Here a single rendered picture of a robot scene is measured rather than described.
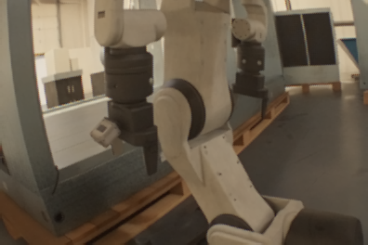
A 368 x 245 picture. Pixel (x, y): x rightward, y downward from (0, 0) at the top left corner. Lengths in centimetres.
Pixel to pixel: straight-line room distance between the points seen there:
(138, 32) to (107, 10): 7
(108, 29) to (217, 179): 41
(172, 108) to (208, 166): 16
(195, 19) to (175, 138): 26
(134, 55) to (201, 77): 20
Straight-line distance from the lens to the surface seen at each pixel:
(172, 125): 60
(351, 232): 60
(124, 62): 44
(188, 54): 60
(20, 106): 92
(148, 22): 46
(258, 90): 79
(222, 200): 66
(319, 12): 486
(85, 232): 106
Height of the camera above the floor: 72
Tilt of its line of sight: 9 degrees down
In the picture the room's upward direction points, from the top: 8 degrees counter-clockwise
